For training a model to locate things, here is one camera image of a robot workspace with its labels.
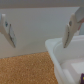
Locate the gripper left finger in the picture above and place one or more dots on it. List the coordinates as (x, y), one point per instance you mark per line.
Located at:
(8, 29)

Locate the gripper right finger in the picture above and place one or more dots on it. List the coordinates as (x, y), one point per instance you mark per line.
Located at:
(71, 29)

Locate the white plastic box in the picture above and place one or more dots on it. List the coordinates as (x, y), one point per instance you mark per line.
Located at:
(67, 59)

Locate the purple block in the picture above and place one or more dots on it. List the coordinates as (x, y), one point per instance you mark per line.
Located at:
(82, 80)

